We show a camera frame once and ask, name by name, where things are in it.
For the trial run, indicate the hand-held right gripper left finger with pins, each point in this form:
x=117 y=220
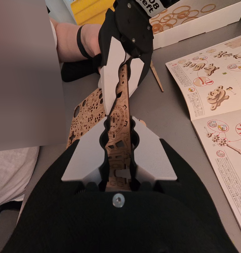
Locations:
x=87 y=154

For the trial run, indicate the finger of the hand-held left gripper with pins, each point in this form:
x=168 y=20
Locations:
x=136 y=73
x=110 y=75

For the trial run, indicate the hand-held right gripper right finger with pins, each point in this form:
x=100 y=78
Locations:
x=152 y=156

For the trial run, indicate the laser-cut wooden parts sheet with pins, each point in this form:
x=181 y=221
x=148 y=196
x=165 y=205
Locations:
x=118 y=142

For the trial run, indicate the person's left forearm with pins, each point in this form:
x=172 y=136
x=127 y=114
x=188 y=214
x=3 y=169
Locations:
x=62 y=39

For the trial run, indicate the person's left hand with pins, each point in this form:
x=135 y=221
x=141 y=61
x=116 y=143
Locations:
x=92 y=39

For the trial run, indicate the thin wooden stick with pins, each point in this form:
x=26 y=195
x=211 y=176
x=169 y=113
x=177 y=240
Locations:
x=157 y=77

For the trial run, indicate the yellow stacked plastic bins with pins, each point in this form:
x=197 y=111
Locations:
x=90 y=9

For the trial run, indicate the pile of rubber bands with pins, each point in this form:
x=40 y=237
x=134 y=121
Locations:
x=171 y=17

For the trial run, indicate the white cardboard box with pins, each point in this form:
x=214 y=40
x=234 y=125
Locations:
x=191 y=31

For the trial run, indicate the person in white shirt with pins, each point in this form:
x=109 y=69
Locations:
x=11 y=174

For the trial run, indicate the illustrated instruction booklet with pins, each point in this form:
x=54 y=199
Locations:
x=221 y=89

